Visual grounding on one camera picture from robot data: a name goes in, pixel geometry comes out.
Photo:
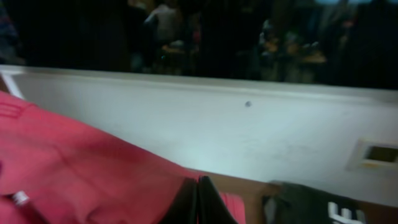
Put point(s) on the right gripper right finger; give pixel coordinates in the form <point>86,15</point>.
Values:
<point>211,208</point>

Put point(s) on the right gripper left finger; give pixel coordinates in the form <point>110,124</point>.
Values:
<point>183,209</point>

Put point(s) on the red t-shirt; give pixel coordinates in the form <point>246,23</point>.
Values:
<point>58,170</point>

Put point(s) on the black folded shirt white letters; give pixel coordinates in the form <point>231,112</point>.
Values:
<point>299,204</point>

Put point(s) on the wall socket plate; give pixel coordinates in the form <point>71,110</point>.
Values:
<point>373,157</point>

